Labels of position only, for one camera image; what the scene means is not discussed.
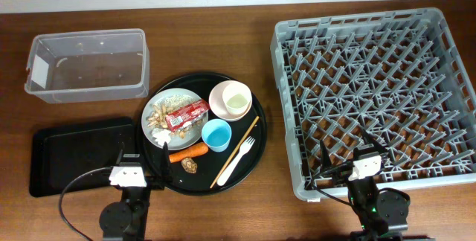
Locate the grey dishwasher rack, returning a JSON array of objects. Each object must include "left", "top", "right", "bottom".
[{"left": 270, "top": 8, "right": 475, "bottom": 202}]

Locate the pink bowl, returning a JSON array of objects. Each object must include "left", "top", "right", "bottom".
[{"left": 208, "top": 80, "right": 252, "bottom": 122}]

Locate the clear plastic bin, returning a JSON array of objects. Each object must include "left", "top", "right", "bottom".
[{"left": 25, "top": 28, "right": 149, "bottom": 103}]

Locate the red snack wrapper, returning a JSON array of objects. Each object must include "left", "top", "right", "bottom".
[{"left": 165, "top": 99, "right": 210, "bottom": 132}]

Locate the cream cup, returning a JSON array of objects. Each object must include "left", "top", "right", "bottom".
[{"left": 222, "top": 81, "right": 252, "bottom": 115}]

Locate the white tissue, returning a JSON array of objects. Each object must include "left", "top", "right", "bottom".
[{"left": 152, "top": 128, "right": 172, "bottom": 147}]

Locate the wooden chopstick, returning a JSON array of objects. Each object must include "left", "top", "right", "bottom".
[{"left": 209, "top": 116, "right": 260, "bottom": 189}]

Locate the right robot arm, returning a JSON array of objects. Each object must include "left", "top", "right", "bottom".
[{"left": 317, "top": 132, "right": 411, "bottom": 241}]

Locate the blue cup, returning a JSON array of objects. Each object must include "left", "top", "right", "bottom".
[{"left": 202, "top": 119, "right": 232, "bottom": 152}]

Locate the orange carrot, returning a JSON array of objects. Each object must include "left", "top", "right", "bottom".
[{"left": 169, "top": 142, "right": 209, "bottom": 163}]

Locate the white plastic fork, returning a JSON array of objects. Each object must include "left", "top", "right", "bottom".
[{"left": 216, "top": 137, "right": 256, "bottom": 186}]

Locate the brown walnut shell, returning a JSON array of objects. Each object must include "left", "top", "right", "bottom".
[{"left": 181, "top": 158, "right": 198, "bottom": 174}]

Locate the grey plate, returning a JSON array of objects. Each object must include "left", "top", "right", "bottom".
[{"left": 141, "top": 89, "right": 208, "bottom": 151}]

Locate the white rice pile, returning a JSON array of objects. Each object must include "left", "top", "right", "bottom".
[{"left": 161, "top": 95, "right": 195, "bottom": 112}]

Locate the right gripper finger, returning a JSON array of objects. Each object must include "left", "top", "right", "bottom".
[
  {"left": 360, "top": 130, "right": 388, "bottom": 154},
  {"left": 320, "top": 140, "right": 332, "bottom": 170}
]

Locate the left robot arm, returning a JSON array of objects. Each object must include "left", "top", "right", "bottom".
[{"left": 99, "top": 143, "right": 173, "bottom": 240}]

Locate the black rectangular bin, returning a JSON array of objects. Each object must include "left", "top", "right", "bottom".
[{"left": 29, "top": 117, "right": 135, "bottom": 197}]

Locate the black round tray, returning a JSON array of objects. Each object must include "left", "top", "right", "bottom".
[{"left": 155, "top": 72, "right": 267, "bottom": 196}]

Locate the peanut shells pile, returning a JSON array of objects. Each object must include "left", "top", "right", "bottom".
[{"left": 147, "top": 104, "right": 208, "bottom": 139}]

